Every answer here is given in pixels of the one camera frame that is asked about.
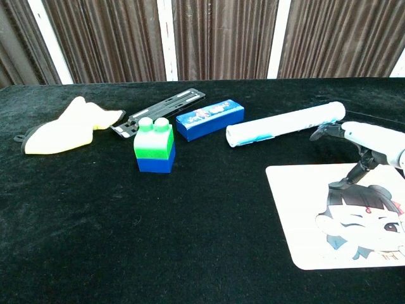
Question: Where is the green and blue toy brick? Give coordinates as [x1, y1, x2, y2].
[133, 117, 177, 174]

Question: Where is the cartoon girl mouse pad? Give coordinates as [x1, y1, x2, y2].
[265, 161, 405, 271]

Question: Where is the black velvet tablecloth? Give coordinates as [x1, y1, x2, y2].
[0, 77, 405, 304]

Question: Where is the white metal frame post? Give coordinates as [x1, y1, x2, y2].
[266, 0, 292, 80]
[156, 0, 179, 82]
[389, 52, 405, 79]

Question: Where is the blue rectangular box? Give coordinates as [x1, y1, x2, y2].
[175, 99, 246, 143]

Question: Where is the black folding laptop stand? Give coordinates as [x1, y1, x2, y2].
[109, 87, 206, 139]

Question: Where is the white and light-blue roll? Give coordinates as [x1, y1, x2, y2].
[225, 101, 347, 149]

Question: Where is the brown pleated curtain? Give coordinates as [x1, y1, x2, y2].
[0, 0, 63, 89]
[277, 0, 405, 79]
[42, 0, 168, 85]
[171, 0, 280, 82]

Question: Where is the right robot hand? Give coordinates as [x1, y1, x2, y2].
[309, 121, 405, 191]

